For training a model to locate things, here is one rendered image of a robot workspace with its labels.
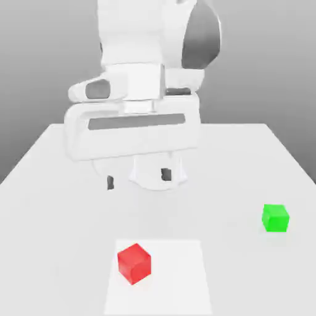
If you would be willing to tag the small red cube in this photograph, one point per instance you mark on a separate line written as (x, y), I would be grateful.
(134, 264)

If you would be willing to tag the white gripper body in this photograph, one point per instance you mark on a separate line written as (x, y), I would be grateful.
(133, 138)

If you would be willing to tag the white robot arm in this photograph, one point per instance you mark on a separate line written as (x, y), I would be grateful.
(135, 32)

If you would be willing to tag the small green cube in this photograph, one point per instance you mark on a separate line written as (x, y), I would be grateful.
(275, 218)

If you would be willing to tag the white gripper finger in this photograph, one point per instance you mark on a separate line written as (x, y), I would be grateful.
(166, 174)
(110, 182)

